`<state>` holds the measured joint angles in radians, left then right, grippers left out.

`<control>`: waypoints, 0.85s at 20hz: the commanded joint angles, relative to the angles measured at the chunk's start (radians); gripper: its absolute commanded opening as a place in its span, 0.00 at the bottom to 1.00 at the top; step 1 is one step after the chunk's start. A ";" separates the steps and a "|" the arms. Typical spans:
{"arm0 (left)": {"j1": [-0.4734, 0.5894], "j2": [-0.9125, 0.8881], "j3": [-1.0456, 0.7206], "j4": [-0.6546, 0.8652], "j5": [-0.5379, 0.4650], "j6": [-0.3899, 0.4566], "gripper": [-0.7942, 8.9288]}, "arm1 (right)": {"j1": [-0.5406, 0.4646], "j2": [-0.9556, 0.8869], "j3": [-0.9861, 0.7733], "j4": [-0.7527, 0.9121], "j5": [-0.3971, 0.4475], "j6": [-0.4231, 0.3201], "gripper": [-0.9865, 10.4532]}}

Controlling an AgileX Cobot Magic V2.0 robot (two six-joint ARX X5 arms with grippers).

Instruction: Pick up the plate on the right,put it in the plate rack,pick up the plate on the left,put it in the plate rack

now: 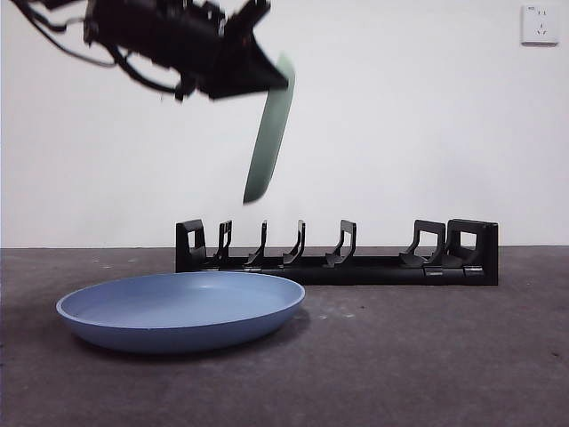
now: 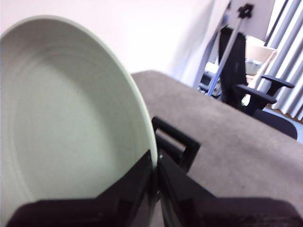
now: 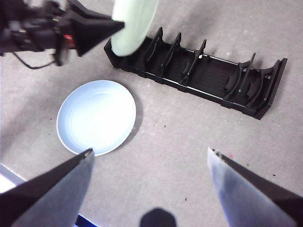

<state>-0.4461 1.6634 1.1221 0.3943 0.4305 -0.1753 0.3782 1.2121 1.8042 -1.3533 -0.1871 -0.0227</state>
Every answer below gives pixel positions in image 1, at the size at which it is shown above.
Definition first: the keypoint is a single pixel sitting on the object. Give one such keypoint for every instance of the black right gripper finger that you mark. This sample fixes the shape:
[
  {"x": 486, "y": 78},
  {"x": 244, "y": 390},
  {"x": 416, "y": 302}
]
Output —
[{"x": 260, "y": 73}]

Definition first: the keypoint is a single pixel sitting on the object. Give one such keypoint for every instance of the green plate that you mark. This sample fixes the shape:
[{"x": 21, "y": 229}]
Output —
[{"x": 266, "y": 147}]

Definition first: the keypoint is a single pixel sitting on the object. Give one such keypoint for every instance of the blue plate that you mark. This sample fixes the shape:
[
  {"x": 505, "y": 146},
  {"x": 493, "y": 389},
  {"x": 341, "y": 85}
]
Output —
[{"x": 178, "y": 311}]

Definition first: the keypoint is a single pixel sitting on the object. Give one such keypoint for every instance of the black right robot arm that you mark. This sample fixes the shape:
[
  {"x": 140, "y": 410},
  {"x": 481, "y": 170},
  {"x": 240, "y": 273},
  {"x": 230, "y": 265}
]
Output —
[{"x": 155, "y": 31}]

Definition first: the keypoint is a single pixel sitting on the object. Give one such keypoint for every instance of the black plastic plate rack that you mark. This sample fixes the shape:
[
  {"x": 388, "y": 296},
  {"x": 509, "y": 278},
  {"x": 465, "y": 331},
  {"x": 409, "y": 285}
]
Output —
[{"x": 355, "y": 273}]

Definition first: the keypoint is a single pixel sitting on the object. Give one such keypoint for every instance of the white wall socket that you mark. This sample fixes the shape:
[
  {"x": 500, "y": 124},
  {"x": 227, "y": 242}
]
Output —
[{"x": 539, "y": 24}]

